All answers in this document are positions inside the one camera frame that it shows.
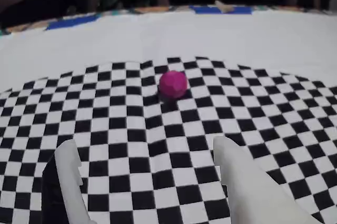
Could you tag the white thin gripper finger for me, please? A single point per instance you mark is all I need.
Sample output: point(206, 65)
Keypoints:
point(71, 182)

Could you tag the patterned tablecloth with blue patches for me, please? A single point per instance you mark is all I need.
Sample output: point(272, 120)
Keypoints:
point(73, 21)

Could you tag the white sheet with checkerboard print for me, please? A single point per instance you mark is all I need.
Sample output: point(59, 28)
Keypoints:
point(168, 37)

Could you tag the pink faceted ball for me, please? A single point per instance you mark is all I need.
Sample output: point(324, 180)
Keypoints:
point(173, 84)

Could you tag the white wide gripper finger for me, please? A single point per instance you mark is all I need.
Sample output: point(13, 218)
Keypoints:
point(250, 195)

